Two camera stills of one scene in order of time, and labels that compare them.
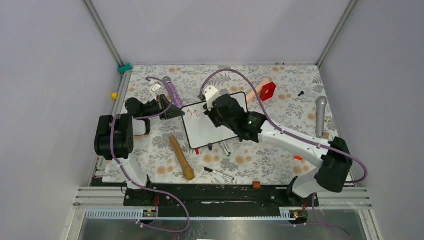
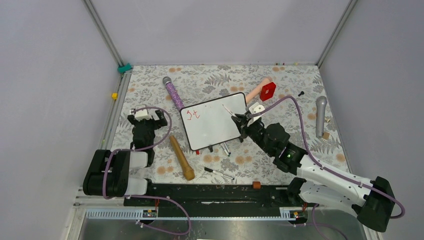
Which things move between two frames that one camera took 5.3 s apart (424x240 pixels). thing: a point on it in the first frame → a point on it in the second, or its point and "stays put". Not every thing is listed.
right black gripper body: [217, 119] → [256, 130]
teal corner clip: [122, 69] stays put
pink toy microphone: [265, 81] stays put
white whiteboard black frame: [200, 129] stays put
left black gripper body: [151, 108] → [151, 124]
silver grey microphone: [321, 102] stays put
